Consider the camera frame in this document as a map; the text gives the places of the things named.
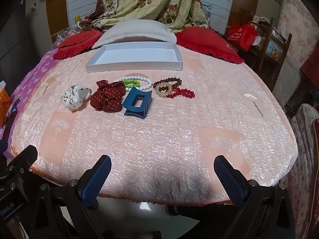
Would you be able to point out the white cardboard tray box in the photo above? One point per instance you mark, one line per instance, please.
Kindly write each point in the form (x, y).
(134, 67)

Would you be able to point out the floral pink blanket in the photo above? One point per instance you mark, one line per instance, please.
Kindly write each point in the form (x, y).
(305, 166)

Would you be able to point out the red shopping bag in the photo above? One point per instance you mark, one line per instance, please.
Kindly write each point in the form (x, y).
(240, 36)

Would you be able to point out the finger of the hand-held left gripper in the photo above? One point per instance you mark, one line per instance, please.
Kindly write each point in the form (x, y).
(25, 158)

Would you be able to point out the blue hair claw clip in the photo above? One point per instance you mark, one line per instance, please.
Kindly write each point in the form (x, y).
(127, 99)

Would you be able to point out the floral yellow quilt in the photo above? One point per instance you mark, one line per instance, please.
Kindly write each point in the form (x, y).
(154, 0)

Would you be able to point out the wooden shelf rack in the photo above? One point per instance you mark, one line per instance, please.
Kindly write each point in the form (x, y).
(274, 47)

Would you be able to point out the wooden door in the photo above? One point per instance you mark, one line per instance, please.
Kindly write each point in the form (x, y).
(57, 15)

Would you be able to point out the pink quilted bedspread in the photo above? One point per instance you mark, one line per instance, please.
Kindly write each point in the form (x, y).
(162, 134)

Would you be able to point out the purple printed sheet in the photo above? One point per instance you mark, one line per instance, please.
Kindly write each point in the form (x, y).
(27, 84)

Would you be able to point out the white pillow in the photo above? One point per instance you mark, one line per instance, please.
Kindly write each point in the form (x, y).
(134, 29)

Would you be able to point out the clear plastic bag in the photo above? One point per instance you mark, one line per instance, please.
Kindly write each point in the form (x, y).
(64, 33)

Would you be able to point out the white polka dot scrunchie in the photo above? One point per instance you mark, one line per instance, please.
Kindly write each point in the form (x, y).
(74, 97)

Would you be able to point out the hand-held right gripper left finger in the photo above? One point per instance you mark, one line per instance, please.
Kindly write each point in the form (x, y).
(96, 179)

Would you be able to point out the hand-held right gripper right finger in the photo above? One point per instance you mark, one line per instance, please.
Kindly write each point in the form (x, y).
(230, 181)

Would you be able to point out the red polka dot scrunchie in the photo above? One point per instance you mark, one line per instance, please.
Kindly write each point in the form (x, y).
(107, 97)

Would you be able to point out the red frilled cushion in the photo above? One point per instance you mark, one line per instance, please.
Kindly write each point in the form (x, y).
(204, 39)
(74, 44)

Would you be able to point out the pink floral curtain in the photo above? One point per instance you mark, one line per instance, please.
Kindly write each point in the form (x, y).
(296, 25)

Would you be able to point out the orange plastic basket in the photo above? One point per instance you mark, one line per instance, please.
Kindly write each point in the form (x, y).
(3, 99)

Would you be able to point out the grey refrigerator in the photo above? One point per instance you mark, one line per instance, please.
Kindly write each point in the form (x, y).
(20, 42)

